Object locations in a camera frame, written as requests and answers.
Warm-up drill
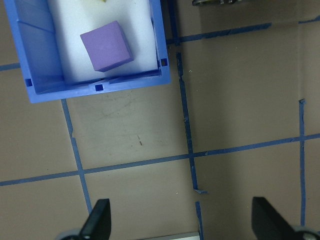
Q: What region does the purple foam block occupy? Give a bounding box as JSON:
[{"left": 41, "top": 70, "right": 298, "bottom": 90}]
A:
[{"left": 79, "top": 20, "right": 134, "bottom": 73}]

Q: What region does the blue plastic storage bin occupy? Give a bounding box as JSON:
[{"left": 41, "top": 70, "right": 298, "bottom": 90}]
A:
[{"left": 3, "top": 0, "right": 172, "bottom": 105}]

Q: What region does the white foam pad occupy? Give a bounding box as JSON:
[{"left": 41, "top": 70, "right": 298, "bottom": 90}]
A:
[{"left": 48, "top": 0, "right": 160, "bottom": 83}]

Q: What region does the green conveyor belt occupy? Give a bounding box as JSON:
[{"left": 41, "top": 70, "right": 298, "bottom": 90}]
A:
[{"left": 191, "top": 0, "right": 245, "bottom": 6}]

